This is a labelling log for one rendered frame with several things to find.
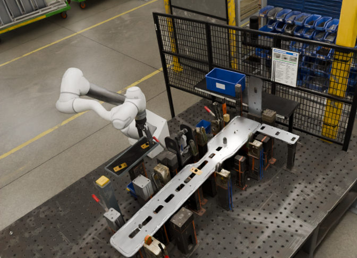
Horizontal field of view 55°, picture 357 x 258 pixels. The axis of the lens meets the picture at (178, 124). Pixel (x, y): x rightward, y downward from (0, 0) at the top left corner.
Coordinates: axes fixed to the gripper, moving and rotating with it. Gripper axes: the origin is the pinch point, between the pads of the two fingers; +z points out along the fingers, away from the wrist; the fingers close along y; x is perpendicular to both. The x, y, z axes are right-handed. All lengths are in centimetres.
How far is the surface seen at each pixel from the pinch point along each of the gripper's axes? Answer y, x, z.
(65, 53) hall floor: -473, 65, 121
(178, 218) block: 54, -13, 17
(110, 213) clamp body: 27, -43, 14
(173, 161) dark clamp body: 14.7, 10.1, 15.9
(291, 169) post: 52, 86, 48
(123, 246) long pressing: 47, -47, 20
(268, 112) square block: 21, 93, 14
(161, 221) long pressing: 48, -21, 20
